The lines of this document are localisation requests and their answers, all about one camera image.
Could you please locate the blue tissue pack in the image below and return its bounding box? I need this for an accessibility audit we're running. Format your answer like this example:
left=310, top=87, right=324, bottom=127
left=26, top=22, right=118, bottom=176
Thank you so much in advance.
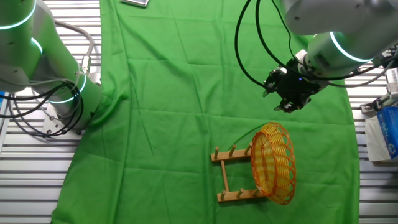
left=376, top=106, right=398, bottom=161

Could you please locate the thick grey robot cable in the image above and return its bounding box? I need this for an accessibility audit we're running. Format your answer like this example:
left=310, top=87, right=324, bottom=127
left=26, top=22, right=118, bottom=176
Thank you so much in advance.
left=54, top=19, right=96, bottom=76

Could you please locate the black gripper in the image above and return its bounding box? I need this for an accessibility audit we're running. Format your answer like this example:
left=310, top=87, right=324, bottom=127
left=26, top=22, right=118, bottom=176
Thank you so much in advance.
left=262, top=60, right=328, bottom=114

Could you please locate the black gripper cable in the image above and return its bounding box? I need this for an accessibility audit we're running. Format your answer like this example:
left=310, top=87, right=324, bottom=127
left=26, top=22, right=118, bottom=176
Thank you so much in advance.
left=234, top=0, right=267, bottom=89
left=255, top=0, right=312, bottom=80

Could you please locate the silver kitchen scale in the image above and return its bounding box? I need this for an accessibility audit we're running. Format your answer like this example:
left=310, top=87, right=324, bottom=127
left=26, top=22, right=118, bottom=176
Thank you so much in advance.
left=120, top=0, right=150, bottom=9

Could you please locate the orange woven basket dish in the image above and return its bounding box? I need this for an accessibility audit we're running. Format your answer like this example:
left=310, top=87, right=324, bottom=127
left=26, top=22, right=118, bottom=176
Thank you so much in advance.
left=250, top=121, right=297, bottom=206

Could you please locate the green cloth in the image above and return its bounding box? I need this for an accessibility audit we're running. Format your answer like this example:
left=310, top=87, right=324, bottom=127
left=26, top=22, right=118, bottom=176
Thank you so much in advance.
left=50, top=0, right=361, bottom=224

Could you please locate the wooden dish rack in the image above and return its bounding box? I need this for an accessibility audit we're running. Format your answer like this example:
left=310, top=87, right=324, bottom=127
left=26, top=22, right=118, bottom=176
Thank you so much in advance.
left=210, top=142, right=266, bottom=203

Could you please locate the black base cable bundle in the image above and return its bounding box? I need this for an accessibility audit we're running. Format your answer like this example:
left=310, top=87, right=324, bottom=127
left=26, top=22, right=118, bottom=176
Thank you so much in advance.
left=0, top=80, right=85, bottom=139

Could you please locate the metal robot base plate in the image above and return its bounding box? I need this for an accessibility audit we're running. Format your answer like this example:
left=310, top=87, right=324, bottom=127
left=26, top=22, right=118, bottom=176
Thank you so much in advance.
left=41, top=102, right=86, bottom=136

